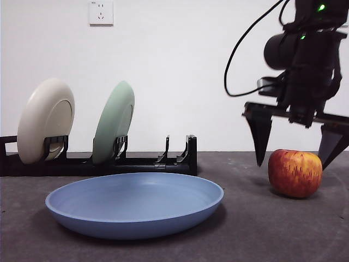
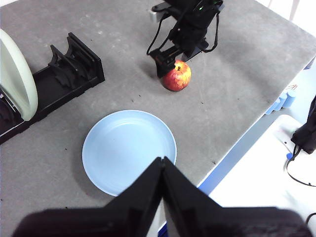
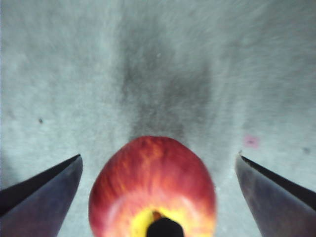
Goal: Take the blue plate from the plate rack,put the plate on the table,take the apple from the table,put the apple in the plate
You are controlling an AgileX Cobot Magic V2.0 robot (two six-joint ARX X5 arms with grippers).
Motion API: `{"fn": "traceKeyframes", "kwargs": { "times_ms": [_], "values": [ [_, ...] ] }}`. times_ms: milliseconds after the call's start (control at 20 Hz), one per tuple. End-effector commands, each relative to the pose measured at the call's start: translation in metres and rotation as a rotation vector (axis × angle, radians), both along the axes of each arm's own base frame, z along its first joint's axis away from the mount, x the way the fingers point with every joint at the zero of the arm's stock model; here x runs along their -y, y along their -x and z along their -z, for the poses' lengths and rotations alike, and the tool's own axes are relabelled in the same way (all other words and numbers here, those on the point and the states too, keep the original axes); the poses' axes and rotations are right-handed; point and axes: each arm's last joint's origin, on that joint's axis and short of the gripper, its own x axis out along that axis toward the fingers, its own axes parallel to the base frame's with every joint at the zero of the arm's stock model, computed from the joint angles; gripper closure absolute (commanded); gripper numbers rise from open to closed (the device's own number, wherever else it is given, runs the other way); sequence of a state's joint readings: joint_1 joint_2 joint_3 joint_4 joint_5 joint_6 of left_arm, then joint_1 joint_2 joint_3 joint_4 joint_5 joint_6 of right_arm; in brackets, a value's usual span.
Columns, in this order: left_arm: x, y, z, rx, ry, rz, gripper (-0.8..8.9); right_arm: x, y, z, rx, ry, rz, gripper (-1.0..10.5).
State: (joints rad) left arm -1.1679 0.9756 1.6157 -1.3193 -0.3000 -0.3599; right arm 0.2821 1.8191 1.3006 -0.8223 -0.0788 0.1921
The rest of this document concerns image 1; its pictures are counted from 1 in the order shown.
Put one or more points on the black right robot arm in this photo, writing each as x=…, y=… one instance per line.
x=280, y=50

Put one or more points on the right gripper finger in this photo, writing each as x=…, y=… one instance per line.
x=261, y=136
x=331, y=147

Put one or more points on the green plate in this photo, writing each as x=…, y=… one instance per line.
x=113, y=120

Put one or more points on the black plate rack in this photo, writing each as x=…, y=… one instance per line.
x=131, y=165

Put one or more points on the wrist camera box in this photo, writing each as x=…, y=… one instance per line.
x=268, y=86

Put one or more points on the blue plate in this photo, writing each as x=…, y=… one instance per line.
x=133, y=207

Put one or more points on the cream plate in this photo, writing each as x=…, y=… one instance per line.
x=41, y=114

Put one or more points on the red yellow apple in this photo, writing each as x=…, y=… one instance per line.
x=295, y=174

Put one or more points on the white wall socket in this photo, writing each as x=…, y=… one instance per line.
x=101, y=13

